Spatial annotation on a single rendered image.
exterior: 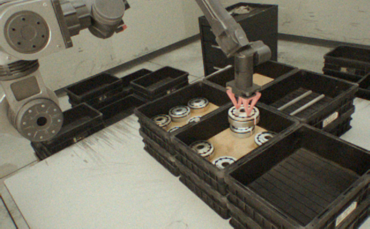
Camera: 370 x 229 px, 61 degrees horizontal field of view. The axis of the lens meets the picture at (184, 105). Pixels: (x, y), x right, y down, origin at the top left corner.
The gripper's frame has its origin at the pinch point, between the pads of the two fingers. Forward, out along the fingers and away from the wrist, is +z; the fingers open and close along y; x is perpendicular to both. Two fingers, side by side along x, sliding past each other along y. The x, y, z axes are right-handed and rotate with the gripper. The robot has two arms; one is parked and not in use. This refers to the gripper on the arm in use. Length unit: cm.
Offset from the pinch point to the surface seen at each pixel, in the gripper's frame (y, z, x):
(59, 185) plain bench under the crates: 55, 39, 57
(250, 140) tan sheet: 7.6, 21.5, -11.6
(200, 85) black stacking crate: 51, 14, -20
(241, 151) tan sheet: 4.8, 21.9, -4.2
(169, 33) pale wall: 347, 73, -178
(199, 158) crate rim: 2.6, 13.5, 17.5
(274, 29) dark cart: 132, 30, -167
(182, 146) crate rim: 12.3, 13.7, 17.8
